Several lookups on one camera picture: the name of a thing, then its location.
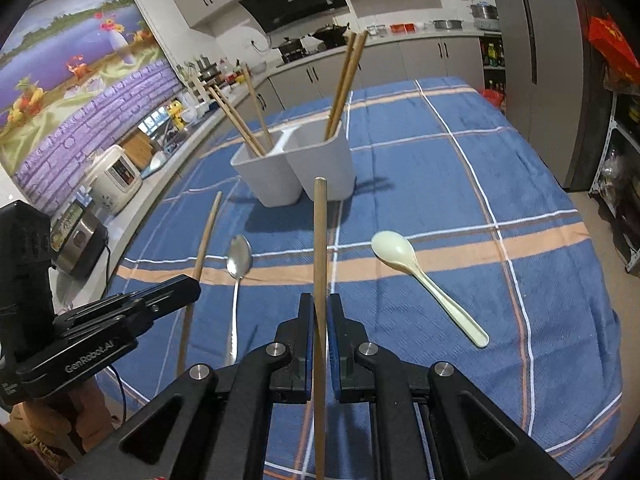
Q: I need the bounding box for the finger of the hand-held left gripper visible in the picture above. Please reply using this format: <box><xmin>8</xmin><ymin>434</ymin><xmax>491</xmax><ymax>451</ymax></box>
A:
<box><xmin>52</xmin><ymin>274</ymin><xmax>202</xmax><ymax>335</ymax></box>
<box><xmin>65</xmin><ymin>312</ymin><xmax>156</xmax><ymax>357</ymax></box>

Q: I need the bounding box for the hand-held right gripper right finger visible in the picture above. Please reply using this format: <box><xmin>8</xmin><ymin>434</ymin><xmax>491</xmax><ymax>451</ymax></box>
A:
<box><xmin>326</xmin><ymin>292</ymin><xmax>576</xmax><ymax>480</ymax></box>

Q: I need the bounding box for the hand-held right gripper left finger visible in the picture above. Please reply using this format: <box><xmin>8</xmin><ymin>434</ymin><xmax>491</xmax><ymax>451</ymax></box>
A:
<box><xmin>62</xmin><ymin>292</ymin><xmax>317</xmax><ymax>480</ymax></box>

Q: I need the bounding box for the white plastic spoon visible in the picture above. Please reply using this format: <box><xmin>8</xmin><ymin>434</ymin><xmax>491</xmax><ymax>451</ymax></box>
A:
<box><xmin>370</xmin><ymin>230</ymin><xmax>490</xmax><ymax>349</ymax></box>

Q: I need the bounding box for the white two-compartment utensil holder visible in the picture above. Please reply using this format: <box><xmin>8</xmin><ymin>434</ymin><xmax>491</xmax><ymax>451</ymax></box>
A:
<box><xmin>230</xmin><ymin>121</ymin><xmax>357</xmax><ymax>207</ymax></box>

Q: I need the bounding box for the person's left forearm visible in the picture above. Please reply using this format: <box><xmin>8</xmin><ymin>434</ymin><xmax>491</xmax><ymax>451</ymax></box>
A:
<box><xmin>7</xmin><ymin>377</ymin><xmax>118</xmax><ymax>473</ymax></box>

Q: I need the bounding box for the silver black countertop appliance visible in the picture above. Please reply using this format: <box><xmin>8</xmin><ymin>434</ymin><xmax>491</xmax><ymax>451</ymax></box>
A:
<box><xmin>50</xmin><ymin>200</ymin><xmax>110</xmax><ymax>281</ymax></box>

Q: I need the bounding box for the metal spoon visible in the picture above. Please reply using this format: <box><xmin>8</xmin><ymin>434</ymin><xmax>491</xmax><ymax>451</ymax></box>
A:
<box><xmin>225</xmin><ymin>234</ymin><xmax>254</xmax><ymax>367</ymax></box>

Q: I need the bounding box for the white rice cooker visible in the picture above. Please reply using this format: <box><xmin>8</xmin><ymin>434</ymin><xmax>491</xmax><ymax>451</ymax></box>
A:
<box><xmin>82</xmin><ymin>144</ymin><xmax>143</xmax><ymax>217</ymax></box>

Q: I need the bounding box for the wooden cutting board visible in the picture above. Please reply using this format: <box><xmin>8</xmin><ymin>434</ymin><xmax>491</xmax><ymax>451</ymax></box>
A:
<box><xmin>120</xmin><ymin>132</ymin><xmax>153</xmax><ymax>168</ymax></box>

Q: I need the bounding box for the blue plaid tablecloth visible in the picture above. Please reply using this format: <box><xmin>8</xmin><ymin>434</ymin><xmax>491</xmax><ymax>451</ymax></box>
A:
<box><xmin>97</xmin><ymin>76</ymin><xmax>626</xmax><ymax>480</ymax></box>

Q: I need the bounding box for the white dish rack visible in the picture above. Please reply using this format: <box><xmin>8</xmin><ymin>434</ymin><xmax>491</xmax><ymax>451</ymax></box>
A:
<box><xmin>182</xmin><ymin>62</ymin><xmax>223</xmax><ymax>106</ymax></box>

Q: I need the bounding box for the black cooking pot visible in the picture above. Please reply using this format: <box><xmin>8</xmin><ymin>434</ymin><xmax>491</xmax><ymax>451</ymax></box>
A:
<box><xmin>277</xmin><ymin>37</ymin><xmax>307</xmax><ymax>60</ymax></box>

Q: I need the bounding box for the red basin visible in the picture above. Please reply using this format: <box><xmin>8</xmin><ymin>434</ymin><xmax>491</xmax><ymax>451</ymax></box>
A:
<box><xmin>480</xmin><ymin>87</ymin><xmax>506</xmax><ymax>111</ymax></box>

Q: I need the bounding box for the wooden chopsticks group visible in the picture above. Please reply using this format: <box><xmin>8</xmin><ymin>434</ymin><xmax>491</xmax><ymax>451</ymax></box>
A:
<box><xmin>215</xmin><ymin>32</ymin><xmax>486</xmax><ymax>126</ymax></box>

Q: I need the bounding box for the black wok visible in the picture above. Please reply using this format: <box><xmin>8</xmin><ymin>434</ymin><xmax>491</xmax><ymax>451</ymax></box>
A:
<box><xmin>312</xmin><ymin>22</ymin><xmax>351</xmax><ymax>46</ymax></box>

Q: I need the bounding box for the black range hood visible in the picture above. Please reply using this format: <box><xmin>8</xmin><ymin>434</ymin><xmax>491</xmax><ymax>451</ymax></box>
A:
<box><xmin>239</xmin><ymin>0</ymin><xmax>351</xmax><ymax>35</ymax></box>

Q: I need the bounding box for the white metal shelf rack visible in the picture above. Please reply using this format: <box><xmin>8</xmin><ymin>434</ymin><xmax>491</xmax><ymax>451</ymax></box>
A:
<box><xmin>587</xmin><ymin>85</ymin><xmax>640</xmax><ymax>276</ymax></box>

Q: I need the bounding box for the row of bottles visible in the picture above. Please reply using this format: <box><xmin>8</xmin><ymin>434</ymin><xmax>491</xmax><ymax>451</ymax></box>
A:
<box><xmin>482</xmin><ymin>40</ymin><xmax>505</xmax><ymax>68</ymax></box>

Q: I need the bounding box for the grey refrigerator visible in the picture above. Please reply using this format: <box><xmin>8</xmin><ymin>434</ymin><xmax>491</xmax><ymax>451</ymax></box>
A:
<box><xmin>482</xmin><ymin>0</ymin><xmax>601</xmax><ymax>193</ymax></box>

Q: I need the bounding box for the metal steamer pot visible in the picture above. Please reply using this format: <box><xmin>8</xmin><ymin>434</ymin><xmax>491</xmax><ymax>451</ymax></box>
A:
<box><xmin>469</xmin><ymin>2</ymin><xmax>500</xmax><ymax>31</ymax></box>

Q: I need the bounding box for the red bag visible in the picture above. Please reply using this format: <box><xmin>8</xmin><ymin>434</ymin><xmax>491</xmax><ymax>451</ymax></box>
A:
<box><xmin>587</xmin><ymin>15</ymin><xmax>640</xmax><ymax>76</ymax></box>

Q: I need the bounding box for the blue cable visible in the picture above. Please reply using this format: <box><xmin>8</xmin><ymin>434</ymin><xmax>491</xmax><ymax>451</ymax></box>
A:
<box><xmin>111</xmin><ymin>364</ymin><xmax>127</xmax><ymax>406</ymax></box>

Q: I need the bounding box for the landscape wall mural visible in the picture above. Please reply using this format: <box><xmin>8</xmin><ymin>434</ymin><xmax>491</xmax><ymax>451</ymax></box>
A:
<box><xmin>0</xmin><ymin>0</ymin><xmax>186</xmax><ymax>216</ymax></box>

